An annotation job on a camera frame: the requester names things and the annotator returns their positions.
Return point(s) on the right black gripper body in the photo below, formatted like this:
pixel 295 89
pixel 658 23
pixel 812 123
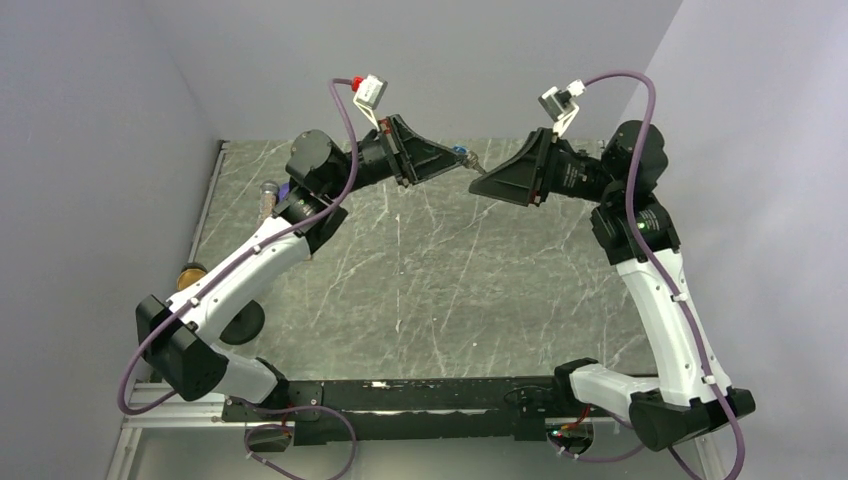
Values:
pixel 570 174

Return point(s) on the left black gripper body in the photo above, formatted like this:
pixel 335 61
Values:
pixel 394 154

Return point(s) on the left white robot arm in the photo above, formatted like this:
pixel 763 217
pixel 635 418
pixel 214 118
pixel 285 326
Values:
pixel 179 336

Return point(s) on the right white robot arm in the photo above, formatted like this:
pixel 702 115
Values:
pixel 690 395

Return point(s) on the glitter grey microphone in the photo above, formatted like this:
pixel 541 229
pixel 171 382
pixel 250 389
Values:
pixel 269 195

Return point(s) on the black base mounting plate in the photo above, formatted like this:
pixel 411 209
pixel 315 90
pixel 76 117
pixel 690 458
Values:
pixel 523 408

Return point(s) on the round gold black disc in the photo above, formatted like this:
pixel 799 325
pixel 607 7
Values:
pixel 190 274

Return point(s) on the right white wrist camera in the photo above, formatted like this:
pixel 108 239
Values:
pixel 561 106

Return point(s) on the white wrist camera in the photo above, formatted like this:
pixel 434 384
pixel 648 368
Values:
pixel 561 106
pixel 368 92

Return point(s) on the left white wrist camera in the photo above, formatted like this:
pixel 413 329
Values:
pixel 368 92

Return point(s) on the aluminium frame rail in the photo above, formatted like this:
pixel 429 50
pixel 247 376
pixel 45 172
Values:
pixel 174 413

